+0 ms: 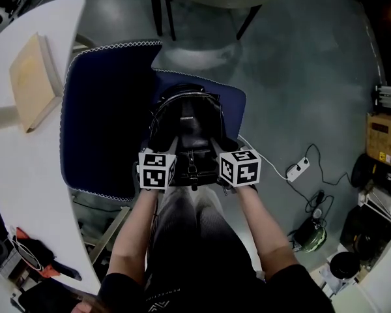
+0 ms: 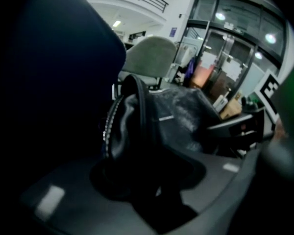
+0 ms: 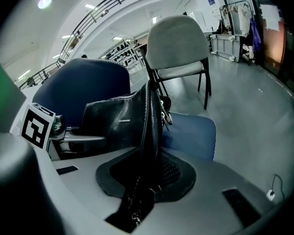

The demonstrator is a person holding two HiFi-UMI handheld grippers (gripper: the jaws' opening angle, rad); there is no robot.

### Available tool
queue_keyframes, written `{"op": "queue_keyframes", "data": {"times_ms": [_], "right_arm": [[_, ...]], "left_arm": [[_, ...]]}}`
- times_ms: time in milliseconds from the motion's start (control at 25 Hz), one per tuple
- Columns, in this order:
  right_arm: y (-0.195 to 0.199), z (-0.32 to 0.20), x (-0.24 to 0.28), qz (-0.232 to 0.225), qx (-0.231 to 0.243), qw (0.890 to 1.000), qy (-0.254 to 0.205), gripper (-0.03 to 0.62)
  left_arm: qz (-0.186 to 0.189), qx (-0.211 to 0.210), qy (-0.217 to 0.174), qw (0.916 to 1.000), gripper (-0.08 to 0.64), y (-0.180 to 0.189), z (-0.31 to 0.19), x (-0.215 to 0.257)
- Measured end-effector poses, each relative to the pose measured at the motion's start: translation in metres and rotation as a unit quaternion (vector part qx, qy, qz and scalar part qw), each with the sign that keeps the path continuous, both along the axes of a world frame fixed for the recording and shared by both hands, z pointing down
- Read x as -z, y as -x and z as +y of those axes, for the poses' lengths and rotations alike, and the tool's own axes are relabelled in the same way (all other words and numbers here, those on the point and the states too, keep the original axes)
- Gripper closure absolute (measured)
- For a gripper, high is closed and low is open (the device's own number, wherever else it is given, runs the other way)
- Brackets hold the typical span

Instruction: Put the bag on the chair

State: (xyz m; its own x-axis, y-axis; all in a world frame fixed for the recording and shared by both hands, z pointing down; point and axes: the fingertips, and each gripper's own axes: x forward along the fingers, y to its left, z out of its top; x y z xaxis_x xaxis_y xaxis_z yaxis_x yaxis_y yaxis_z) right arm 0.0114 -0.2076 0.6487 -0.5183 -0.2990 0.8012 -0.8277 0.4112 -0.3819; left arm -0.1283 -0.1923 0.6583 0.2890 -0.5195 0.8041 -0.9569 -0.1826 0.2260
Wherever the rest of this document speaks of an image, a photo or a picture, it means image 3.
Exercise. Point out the white paper sheet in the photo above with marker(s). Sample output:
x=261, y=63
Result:
x=270, y=17

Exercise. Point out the black leather backpack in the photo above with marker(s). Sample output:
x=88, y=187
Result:
x=127, y=126

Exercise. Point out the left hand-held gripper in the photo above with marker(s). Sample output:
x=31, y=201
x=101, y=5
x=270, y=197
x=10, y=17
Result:
x=36, y=126

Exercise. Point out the dark metal railing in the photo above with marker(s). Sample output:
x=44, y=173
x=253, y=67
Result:
x=88, y=18

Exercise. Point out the white bag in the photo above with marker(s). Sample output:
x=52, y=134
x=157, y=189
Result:
x=247, y=53

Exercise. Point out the purple garment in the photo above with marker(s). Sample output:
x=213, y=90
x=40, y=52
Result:
x=256, y=35

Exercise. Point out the round ceiling lamp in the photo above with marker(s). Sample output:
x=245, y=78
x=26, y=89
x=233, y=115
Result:
x=44, y=2

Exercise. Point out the clothes rack with garments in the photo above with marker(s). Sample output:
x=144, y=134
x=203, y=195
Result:
x=240, y=16

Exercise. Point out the blue padded chair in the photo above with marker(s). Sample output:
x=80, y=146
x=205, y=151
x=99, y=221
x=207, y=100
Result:
x=83, y=87

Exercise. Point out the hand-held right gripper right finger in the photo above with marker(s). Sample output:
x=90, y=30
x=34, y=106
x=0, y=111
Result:
x=210, y=180

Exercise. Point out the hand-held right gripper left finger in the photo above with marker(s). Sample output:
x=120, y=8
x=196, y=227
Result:
x=83, y=192

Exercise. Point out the grey padded chair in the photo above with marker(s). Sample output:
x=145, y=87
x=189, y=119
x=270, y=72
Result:
x=176, y=43

